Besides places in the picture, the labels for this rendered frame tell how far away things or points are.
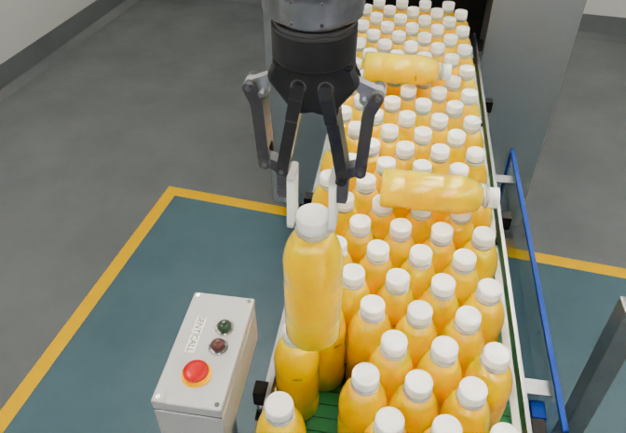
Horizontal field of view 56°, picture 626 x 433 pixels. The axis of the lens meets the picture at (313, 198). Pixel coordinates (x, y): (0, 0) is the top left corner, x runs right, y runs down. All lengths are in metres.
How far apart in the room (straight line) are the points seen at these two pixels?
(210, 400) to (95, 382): 1.47
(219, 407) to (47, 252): 2.06
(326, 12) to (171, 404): 0.58
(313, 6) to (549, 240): 2.45
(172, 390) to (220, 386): 0.07
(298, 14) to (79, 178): 2.79
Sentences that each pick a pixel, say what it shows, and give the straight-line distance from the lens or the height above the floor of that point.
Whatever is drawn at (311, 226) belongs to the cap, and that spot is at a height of 1.40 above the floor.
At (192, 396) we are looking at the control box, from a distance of 0.87.
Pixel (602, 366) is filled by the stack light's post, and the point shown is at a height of 0.96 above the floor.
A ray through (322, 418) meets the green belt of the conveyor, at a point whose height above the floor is 0.90.
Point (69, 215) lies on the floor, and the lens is 3.00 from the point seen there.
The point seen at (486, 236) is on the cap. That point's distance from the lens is 1.08.
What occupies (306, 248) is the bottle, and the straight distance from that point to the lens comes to 0.65.
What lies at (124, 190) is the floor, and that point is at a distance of 3.06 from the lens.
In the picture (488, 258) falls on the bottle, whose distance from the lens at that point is 1.10.
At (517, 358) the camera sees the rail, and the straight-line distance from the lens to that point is 1.09.
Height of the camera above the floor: 1.82
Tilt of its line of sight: 40 degrees down
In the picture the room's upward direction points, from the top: straight up
